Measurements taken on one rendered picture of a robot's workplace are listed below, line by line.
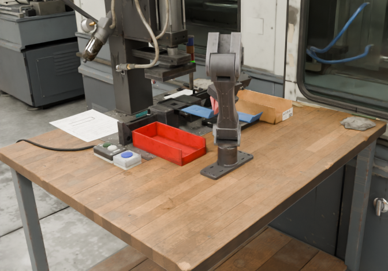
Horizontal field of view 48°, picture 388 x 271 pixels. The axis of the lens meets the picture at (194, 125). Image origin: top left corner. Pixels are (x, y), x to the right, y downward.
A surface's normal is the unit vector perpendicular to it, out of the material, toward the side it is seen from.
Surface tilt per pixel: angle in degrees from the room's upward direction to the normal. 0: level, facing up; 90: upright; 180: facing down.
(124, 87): 90
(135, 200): 0
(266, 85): 90
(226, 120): 115
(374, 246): 90
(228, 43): 71
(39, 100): 90
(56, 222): 0
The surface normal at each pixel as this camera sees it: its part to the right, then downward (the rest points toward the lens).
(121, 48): -0.69, 0.30
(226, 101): -0.15, 0.73
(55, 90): 0.68, 0.25
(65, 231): -0.04, -0.92
